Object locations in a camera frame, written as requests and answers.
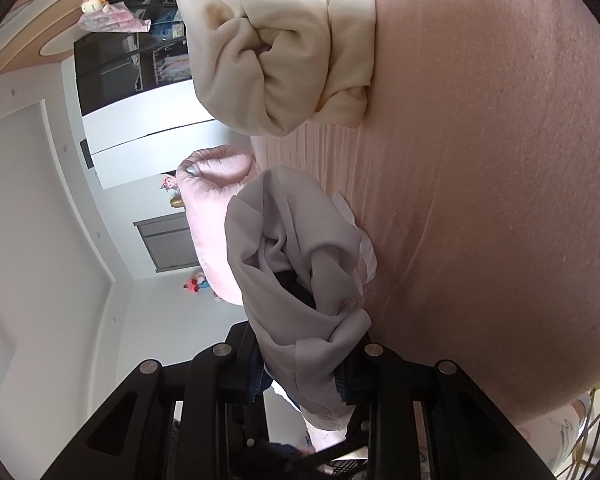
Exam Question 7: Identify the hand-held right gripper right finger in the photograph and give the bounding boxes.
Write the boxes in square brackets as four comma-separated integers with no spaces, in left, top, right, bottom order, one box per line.
[335,342,556,480]

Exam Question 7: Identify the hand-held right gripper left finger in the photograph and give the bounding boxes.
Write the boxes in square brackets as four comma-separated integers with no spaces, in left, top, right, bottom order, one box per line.
[40,321,270,480]

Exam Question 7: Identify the white navy-trimmed garment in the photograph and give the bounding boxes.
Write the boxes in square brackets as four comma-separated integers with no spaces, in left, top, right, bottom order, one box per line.
[224,164,378,432]

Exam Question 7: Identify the red toy figure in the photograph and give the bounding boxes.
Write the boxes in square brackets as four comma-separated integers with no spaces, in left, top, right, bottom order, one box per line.
[183,270,214,295]

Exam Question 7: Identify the large pink pillow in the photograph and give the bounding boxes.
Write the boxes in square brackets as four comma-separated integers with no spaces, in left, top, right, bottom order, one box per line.
[176,145,261,306]

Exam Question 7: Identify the grey door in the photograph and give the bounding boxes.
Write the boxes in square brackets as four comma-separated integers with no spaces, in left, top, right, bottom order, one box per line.
[134,214,202,273]

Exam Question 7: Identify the white printed fleece cloth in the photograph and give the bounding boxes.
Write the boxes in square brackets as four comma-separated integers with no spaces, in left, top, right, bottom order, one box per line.
[517,397,597,480]

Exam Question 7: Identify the pink bed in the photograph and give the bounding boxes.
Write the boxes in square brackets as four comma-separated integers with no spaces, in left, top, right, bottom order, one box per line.
[250,0,600,480]

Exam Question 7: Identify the white and glass wardrobe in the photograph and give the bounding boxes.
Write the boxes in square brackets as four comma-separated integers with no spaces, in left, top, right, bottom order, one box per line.
[74,0,253,191]

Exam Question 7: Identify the cream blanket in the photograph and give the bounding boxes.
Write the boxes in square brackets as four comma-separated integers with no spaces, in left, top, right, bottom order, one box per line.
[174,0,377,137]

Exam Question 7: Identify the pink patterned cloth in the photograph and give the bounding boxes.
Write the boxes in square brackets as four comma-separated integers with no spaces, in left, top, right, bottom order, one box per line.
[77,2,152,34]

